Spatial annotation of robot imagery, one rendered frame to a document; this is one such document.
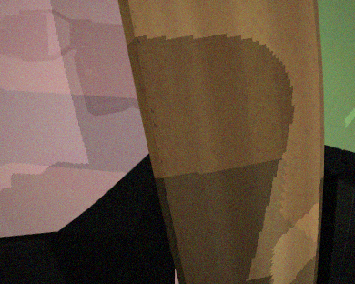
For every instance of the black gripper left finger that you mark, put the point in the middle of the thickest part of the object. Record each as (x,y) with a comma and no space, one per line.
(120,239)

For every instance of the brown wooden rail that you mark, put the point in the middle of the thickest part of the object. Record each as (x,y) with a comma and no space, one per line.
(231,95)

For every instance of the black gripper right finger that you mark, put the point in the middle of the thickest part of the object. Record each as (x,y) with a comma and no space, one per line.
(336,260)

